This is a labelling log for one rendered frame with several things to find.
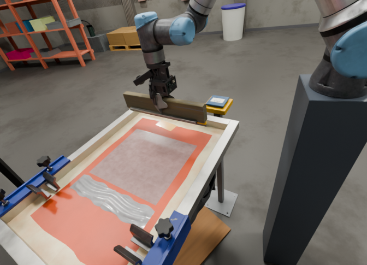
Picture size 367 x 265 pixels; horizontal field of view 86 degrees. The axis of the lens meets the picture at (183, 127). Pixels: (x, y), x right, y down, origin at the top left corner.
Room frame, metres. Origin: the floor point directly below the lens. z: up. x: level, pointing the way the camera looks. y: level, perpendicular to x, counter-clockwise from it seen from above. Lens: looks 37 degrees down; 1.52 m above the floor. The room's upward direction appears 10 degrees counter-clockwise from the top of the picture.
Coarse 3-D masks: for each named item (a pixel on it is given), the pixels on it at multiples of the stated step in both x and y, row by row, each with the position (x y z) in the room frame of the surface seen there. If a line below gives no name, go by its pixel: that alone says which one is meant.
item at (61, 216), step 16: (144, 128) 0.80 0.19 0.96; (160, 128) 0.77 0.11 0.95; (112, 144) 0.72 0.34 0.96; (128, 144) 0.69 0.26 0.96; (144, 144) 0.68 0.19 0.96; (96, 160) 0.63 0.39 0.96; (112, 160) 0.61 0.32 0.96; (128, 160) 0.59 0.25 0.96; (80, 176) 0.55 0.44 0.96; (96, 176) 0.53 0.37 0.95; (112, 176) 0.52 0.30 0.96; (64, 192) 0.48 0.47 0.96; (48, 208) 0.42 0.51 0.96; (64, 208) 0.41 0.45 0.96; (80, 208) 0.40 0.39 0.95; (96, 208) 0.39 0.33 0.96; (48, 224) 0.36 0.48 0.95; (64, 224) 0.35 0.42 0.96; (80, 224) 0.34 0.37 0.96; (64, 240) 0.30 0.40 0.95
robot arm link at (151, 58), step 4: (144, 52) 0.74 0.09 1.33; (152, 52) 0.68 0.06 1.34; (156, 52) 0.68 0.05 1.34; (160, 52) 0.69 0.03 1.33; (144, 56) 0.70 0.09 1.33; (148, 56) 0.68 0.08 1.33; (152, 56) 0.68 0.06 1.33; (156, 56) 0.68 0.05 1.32; (160, 56) 0.69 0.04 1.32; (164, 56) 0.71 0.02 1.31; (144, 60) 0.71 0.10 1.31; (148, 60) 0.69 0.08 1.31; (152, 60) 0.68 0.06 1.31; (156, 60) 0.68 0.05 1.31; (160, 60) 0.69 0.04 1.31; (148, 64) 0.70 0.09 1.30; (152, 64) 0.69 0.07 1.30
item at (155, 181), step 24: (168, 144) 0.65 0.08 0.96; (192, 144) 0.62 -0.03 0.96; (144, 168) 0.53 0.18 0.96; (168, 168) 0.51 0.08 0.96; (120, 192) 0.44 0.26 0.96; (144, 192) 0.42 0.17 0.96; (168, 192) 0.40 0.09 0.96; (96, 216) 0.36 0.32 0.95; (72, 240) 0.30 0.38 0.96; (96, 240) 0.29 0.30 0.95; (120, 240) 0.27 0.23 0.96; (96, 264) 0.22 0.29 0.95; (120, 264) 0.21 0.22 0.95
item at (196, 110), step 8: (128, 96) 0.82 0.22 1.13; (136, 96) 0.79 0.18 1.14; (144, 96) 0.77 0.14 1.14; (128, 104) 0.83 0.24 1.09; (136, 104) 0.80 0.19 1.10; (144, 104) 0.77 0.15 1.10; (152, 104) 0.74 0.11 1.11; (168, 104) 0.69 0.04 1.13; (176, 104) 0.66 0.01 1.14; (184, 104) 0.64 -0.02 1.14; (192, 104) 0.63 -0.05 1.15; (200, 104) 0.62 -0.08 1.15; (168, 112) 0.69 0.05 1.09; (176, 112) 0.67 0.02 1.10; (184, 112) 0.65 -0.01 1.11; (192, 112) 0.63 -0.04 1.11; (200, 112) 0.60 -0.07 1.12; (200, 120) 0.61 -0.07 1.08
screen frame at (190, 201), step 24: (120, 120) 0.85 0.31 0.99; (216, 120) 0.71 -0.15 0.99; (96, 144) 0.71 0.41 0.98; (216, 144) 0.56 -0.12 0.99; (72, 168) 0.60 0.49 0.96; (216, 168) 0.47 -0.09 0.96; (192, 192) 0.36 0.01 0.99; (0, 240) 0.32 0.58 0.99; (24, 240) 0.32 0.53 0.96; (24, 264) 0.24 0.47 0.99; (48, 264) 0.24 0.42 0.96
